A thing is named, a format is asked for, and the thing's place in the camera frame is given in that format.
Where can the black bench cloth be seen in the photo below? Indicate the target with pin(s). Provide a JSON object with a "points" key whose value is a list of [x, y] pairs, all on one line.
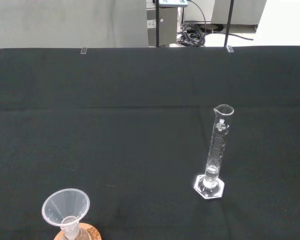
{"points": [[115, 125]]}

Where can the grey metal cabinet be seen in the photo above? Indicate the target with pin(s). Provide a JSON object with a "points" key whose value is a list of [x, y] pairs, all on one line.
{"points": [[168, 27]]}

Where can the small clear cloth clip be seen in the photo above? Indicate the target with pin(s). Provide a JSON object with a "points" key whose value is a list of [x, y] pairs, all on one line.
{"points": [[229, 49], [83, 51]]}

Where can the clear plastic funnel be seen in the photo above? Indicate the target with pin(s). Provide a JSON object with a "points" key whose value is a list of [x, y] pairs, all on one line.
{"points": [[78, 200]]}

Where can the blue and white device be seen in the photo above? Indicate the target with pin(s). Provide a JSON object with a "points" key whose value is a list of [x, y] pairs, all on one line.
{"points": [[173, 2]]}

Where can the glass round-bottom flask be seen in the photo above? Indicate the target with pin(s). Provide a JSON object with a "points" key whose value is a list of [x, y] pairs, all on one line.
{"points": [[70, 233]]}

